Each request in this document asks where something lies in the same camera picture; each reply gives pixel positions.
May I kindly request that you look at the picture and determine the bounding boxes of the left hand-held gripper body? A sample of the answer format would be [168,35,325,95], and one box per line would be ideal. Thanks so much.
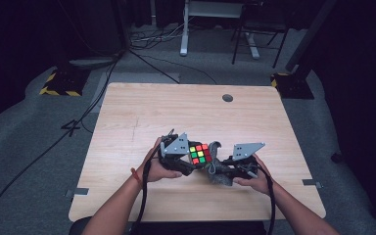
[158,128,194,173]

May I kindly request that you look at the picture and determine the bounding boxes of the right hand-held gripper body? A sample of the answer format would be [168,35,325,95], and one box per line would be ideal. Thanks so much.
[227,141,266,180]

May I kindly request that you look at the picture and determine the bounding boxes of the grey drawstring pouch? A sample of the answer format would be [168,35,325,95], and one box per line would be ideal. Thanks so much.
[205,140,241,187]

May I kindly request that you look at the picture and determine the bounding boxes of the colourful puzzle cube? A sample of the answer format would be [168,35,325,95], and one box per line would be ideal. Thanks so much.
[187,141,213,168]

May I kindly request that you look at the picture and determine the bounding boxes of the person's left hand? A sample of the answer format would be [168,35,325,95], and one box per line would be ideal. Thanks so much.
[136,136,183,190]

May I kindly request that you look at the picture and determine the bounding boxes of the person's right hand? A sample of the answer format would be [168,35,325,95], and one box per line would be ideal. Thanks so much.
[233,154,275,197]

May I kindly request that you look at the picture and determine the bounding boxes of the red wrist band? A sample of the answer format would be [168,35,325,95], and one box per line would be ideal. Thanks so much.
[129,166,144,189]

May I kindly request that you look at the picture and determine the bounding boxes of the person's dark clothing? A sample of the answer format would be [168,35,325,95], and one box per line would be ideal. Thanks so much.
[69,214,268,235]

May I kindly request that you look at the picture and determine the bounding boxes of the grey floor tape piece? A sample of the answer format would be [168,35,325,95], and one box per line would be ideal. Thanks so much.
[302,178,324,190]
[64,187,90,199]

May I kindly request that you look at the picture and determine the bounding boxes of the yellow-black striped stand base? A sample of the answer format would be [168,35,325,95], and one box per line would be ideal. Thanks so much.
[269,71,315,100]
[38,67,91,97]

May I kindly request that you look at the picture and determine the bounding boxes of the small dark floor object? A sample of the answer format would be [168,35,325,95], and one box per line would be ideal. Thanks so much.
[330,152,344,165]

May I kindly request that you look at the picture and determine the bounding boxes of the black chair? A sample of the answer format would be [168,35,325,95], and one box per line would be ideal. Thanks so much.
[231,0,290,70]

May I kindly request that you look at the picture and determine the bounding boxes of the right hand-held gripper cable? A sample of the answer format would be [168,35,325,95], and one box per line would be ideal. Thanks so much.
[257,162,277,235]

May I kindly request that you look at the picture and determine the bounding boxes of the thin black floor cable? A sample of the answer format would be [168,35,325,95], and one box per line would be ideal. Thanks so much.
[128,48,218,85]

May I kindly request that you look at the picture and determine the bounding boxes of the white desk frame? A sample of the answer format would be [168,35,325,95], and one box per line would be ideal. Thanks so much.
[179,0,260,60]

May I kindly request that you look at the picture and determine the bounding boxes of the bundle of floor cables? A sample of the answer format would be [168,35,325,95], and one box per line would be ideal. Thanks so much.
[130,21,185,51]

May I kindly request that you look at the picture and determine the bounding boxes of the long black floor cable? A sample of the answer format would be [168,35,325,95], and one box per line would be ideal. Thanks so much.
[0,53,123,233]

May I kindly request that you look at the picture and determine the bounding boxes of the dark slanted stand post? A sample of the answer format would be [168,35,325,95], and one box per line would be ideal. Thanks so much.
[285,0,338,73]

